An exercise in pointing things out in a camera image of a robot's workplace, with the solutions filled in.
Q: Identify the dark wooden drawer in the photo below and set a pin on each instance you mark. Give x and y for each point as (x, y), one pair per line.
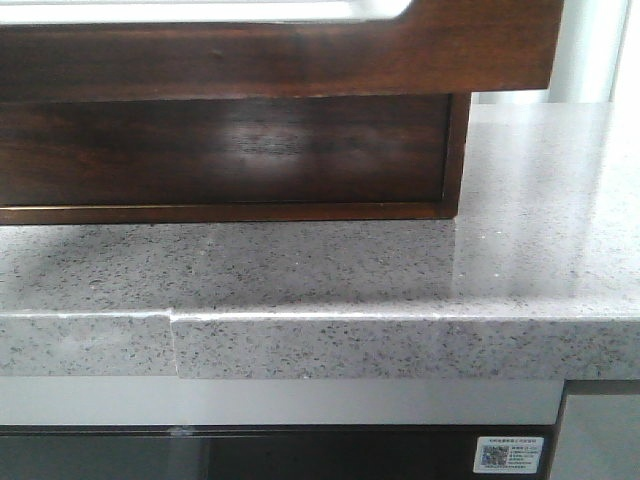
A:
(434, 47)

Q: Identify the dark wooden drawer cabinet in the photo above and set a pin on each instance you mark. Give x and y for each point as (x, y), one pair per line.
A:
(197, 161)

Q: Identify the white QR code sticker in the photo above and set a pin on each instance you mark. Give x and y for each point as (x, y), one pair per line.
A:
(508, 455)

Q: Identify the grey cabinet door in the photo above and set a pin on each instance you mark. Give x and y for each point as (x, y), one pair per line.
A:
(598, 434)

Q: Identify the black glass appliance front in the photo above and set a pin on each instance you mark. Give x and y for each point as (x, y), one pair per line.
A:
(258, 452)

